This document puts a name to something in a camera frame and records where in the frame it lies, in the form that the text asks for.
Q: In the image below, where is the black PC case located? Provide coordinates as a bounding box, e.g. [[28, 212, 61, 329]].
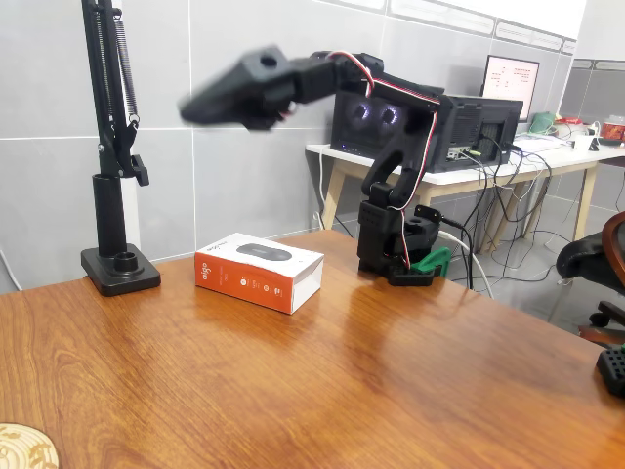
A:
[[330, 90, 524, 175]]

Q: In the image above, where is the green round bundle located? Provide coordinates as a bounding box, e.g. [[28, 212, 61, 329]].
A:
[[529, 110, 561, 134]]

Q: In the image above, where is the red tin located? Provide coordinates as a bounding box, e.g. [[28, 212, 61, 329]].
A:
[[601, 120, 625, 145]]

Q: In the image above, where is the orange white mouse box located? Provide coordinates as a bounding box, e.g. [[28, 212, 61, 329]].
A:
[[193, 232, 326, 316]]

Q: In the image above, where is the white desk with wooden legs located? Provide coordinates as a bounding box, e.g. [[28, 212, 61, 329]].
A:
[[305, 131, 625, 246]]

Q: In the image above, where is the red white servo cable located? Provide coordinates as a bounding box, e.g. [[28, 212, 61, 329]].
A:
[[327, 50, 440, 271]]

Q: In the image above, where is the white floor cable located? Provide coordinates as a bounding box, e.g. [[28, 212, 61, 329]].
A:
[[0, 243, 23, 292]]

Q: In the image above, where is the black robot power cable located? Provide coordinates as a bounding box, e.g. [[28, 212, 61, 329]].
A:
[[437, 216, 477, 291]]

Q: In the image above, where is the computer monitor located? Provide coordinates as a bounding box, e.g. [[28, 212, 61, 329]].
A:
[[480, 54, 541, 123]]

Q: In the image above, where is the stack of papers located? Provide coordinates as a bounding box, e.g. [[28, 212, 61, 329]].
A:
[[512, 132, 565, 152]]

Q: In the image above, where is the round wooden coaster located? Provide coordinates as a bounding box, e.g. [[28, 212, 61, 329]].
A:
[[0, 422, 60, 469]]

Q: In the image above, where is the green table clamp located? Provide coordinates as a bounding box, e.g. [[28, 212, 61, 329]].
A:
[[409, 246, 453, 282]]

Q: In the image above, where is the black office chair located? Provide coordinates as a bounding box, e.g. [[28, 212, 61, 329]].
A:
[[555, 210, 625, 346]]

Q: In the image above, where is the black perforated printed block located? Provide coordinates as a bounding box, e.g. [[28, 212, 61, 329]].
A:
[[595, 343, 625, 398]]

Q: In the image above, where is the black stand base with post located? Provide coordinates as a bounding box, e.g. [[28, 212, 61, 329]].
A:
[[80, 172, 163, 298]]

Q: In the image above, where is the white robot data cable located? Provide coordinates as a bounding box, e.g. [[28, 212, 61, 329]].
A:
[[437, 231, 498, 301]]

